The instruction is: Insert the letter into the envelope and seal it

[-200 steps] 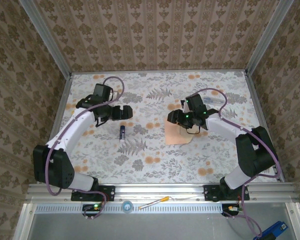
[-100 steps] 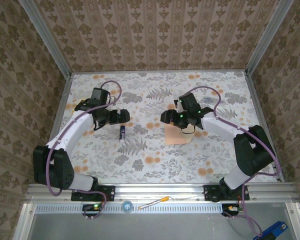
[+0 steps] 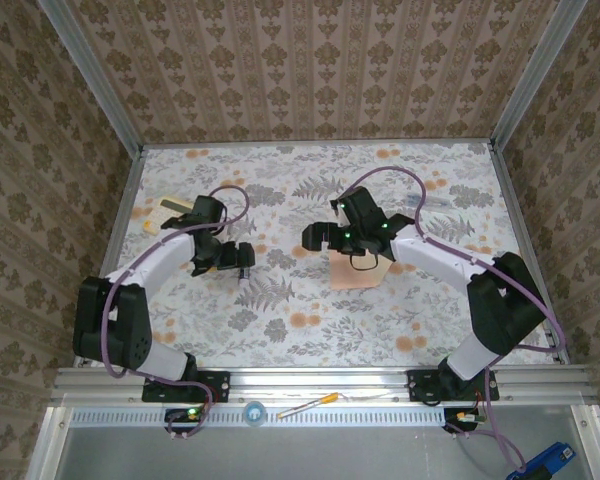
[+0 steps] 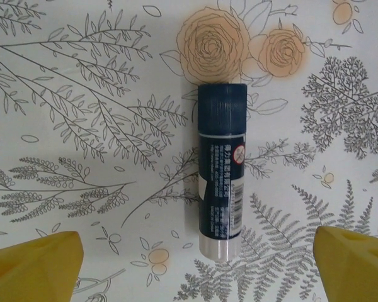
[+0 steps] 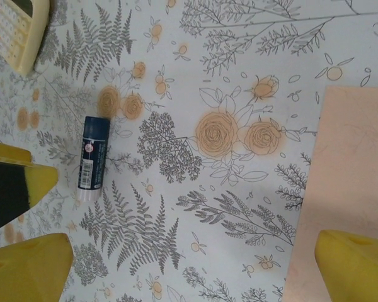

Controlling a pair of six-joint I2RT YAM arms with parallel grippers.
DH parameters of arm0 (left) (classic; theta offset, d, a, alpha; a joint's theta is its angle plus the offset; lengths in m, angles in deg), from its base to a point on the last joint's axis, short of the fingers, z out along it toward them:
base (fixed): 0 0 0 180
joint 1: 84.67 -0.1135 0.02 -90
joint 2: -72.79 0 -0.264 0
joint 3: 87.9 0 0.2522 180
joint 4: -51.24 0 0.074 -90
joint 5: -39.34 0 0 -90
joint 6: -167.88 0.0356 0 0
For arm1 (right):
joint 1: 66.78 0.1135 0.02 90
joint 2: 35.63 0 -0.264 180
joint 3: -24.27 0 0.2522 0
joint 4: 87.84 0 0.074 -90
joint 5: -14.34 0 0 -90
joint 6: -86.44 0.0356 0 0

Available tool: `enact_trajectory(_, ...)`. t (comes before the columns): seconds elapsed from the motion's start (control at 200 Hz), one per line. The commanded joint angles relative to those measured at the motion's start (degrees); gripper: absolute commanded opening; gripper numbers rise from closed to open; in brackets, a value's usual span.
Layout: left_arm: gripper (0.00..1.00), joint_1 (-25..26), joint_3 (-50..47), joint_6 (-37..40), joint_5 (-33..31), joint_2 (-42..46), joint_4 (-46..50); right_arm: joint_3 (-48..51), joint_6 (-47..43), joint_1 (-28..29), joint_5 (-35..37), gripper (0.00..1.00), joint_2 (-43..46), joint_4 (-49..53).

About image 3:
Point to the dark blue glue stick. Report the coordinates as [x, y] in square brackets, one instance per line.
[244, 278]

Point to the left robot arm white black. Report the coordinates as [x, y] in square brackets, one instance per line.
[150, 257]

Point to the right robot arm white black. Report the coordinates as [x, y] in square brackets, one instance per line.
[440, 260]

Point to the yellow calculator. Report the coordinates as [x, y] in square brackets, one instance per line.
[160, 222]

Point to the floral patterned tablecloth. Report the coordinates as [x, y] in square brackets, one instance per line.
[305, 325]

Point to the black board with green light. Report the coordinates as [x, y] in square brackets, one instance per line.
[185, 415]

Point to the blue white round cap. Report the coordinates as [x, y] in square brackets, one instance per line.
[255, 413]

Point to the white zip tie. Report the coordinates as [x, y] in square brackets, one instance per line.
[365, 397]

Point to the orange and white pen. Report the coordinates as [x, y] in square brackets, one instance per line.
[307, 405]

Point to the grey metal shelf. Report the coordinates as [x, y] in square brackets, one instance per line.
[280, 455]

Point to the black board with coloured connectors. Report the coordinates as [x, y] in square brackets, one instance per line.
[460, 417]

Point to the blue plastic device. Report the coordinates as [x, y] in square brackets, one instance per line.
[545, 460]

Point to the aluminium table edge rail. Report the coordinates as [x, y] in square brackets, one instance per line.
[513, 200]
[205, 145]
[129, 192]

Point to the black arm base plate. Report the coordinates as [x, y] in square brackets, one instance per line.
[220, 387]
[415, 385]

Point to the wide aluminium frame rail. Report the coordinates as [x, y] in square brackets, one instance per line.
[290, 382]

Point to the aluminium frame post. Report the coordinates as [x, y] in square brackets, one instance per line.
[540, 75]
[87, 75]

